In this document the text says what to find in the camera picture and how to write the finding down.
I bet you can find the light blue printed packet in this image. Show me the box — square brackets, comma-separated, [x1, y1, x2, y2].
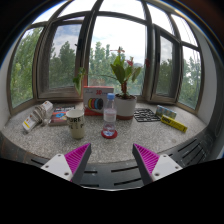
[155, 104, 178, 120]

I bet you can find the yellow glue box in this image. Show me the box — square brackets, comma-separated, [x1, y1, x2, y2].
[160, 114, 189, 134]

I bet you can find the red and white filament box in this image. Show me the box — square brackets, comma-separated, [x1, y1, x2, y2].
[82, 85, 115, 117]

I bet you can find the flat round red coaster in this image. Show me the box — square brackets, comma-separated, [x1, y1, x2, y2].
[101, 129, 119, 140]

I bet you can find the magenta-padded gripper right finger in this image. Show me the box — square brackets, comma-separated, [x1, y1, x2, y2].
[132, 143, 184, 186]

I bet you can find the beige printed paper cup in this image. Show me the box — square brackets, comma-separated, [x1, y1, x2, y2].
[65, 108, 86, 140]

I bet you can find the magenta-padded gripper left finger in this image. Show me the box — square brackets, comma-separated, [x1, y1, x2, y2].
[40, 143, 92, 185]

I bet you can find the black lattice mat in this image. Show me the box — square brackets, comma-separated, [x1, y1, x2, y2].
[133, 108, 162, 123]

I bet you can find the white charger with wound cable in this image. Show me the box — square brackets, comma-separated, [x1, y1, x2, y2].
[21, 100, 54, 133]

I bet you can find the brown-framed bay window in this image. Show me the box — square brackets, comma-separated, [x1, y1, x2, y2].
[6, 0, 205, 116]

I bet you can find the colourful printed booklet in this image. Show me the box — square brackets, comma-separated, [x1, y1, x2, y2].
[49, 105, 76, 127]

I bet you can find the clear blue-capped water bottle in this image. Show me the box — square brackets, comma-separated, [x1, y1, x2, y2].
[101, 92, 118, 138]

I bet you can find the red-flowered plant in white pot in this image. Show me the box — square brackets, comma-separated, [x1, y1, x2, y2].
[72, 46, 144, 121]

